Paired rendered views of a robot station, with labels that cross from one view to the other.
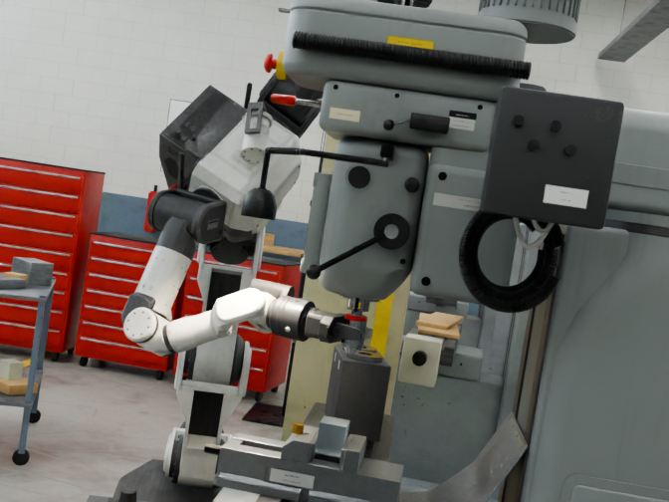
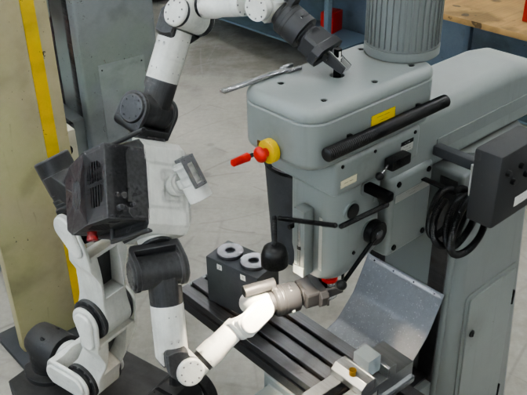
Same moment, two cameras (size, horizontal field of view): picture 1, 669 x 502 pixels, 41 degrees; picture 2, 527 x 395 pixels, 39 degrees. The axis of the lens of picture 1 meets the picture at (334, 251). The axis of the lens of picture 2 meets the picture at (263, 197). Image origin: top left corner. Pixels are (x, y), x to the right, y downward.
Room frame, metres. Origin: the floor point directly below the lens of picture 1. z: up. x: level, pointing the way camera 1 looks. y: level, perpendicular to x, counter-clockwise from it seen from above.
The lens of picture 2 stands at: (0.82, 1.35, 2.58)
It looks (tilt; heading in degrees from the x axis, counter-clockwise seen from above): 31 degrees down; 313
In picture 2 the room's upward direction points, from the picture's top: 1 degrees counter-clockwise
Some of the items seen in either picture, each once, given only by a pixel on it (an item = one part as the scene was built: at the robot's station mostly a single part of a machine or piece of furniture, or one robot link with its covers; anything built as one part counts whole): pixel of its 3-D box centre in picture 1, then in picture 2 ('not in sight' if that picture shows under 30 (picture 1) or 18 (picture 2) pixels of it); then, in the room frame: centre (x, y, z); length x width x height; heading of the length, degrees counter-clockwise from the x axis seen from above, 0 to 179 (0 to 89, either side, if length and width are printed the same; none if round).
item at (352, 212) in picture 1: (373, 219); (332, 217); (1.88, -0.07, 1.47); 0.21 x 0.19 x 0.32; 175
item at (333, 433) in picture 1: (333, 436); (366, 360); (1.72, -0.05, 1.05); 0.06 x 0.05 x 0.06; 173
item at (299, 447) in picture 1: (303, 442); (353, 375); (1.73, 0.00, 1.03); 0.12 x 0.06 x 0.04; 173
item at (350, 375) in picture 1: (356, 388); (242, 279); (2.28, -0.11, 1.04); 0.22 x 0.12 x 0.20; 6
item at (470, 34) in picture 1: (403, 57); (339, 103); (1.88, -0.08, 1.81); 0.47 x 0.26 x 0.16; 85
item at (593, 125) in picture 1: (550, 158); (507, 176); (1.52, -0.33, 1.62); 0.20 x 0.09 x 0.21; 85
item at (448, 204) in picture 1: (465, 234); (378, 193); (1.86, -0.26, 1.47); 0.24 x 0.19 x 0.26; 175
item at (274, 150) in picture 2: (283, 65); (269, 150); (1.90, 0.16, 1.76); 0.06 x 0.02 x 0.06; 175
